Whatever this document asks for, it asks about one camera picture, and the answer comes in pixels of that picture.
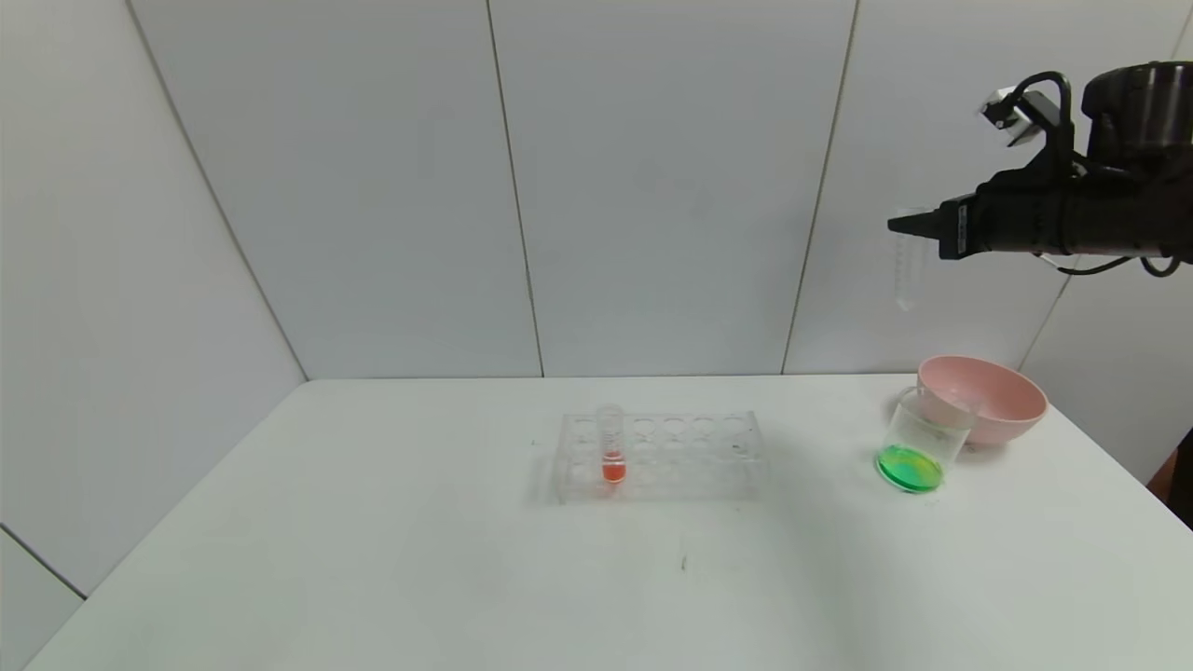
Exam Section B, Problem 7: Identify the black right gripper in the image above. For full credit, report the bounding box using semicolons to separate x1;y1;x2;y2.
886;168;1069;261

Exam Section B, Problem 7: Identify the test tube with blue pigment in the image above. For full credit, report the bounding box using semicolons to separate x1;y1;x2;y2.
893;207;931;313

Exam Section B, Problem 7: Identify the clear glass beaker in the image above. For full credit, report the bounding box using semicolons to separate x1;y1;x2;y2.
874;390;970;495

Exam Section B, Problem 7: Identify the clear plastic test tube rack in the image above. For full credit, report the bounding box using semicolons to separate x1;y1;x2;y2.
545;405;770;506

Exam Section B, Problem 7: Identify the test tube with red pigment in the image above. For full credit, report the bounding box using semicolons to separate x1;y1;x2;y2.
596;405;627;484

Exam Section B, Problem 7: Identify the pink bowl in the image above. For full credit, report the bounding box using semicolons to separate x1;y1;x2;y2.
915;356;1047;446

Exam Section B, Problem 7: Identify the dark brown object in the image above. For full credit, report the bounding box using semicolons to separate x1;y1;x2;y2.
1146;427;1193;532

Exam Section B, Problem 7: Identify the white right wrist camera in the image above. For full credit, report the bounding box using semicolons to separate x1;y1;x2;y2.
980;88;1059;147

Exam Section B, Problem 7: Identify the black camera cable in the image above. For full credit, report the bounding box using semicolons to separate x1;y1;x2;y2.
986;71;1075;173

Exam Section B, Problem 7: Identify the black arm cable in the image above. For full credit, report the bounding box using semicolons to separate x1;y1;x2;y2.
1035;250;1183;279

